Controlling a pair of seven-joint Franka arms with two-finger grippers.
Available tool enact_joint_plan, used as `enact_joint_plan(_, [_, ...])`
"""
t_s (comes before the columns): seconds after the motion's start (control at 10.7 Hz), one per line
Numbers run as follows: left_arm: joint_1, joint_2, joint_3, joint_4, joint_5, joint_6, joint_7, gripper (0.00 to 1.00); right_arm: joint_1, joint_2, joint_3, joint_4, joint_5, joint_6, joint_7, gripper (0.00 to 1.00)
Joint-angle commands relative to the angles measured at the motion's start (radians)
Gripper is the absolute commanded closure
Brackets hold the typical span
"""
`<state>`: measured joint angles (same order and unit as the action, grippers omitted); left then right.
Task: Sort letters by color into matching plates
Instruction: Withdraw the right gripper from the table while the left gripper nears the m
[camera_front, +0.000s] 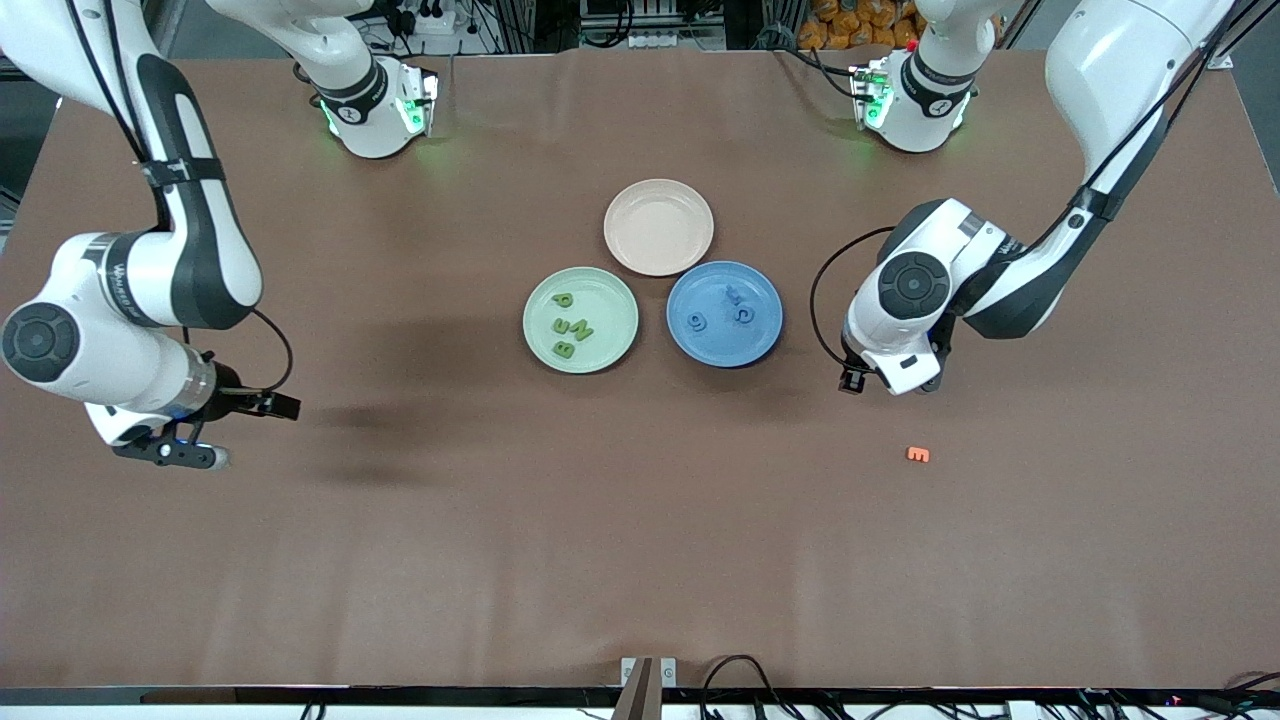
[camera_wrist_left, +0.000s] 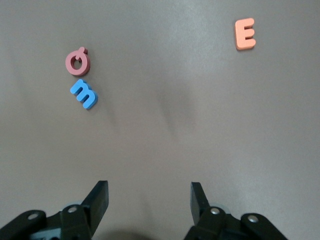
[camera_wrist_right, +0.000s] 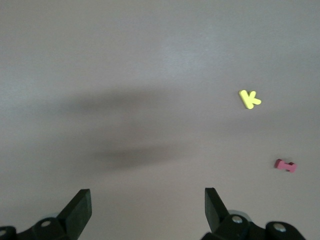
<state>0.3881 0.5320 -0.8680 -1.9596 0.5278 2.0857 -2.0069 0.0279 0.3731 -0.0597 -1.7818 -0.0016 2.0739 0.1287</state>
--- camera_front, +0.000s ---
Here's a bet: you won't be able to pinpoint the blue round plate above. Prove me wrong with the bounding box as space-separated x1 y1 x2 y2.
666 260 784 369

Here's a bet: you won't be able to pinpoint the beige round plate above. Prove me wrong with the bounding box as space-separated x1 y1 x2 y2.
603 178 716 278

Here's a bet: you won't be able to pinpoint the light green round plate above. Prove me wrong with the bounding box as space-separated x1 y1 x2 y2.
522 266 640 375

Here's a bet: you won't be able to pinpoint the brown table cover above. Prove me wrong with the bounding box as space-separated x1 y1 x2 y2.
0 48 1280 691

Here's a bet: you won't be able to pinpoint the orange snack bags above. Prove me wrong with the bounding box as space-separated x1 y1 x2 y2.
800 0 926 51

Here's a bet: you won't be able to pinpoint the white power strip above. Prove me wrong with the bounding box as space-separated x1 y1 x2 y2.
385 0 456 36

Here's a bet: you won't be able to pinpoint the black looped cable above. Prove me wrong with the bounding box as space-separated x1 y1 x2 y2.
700 655 791 720

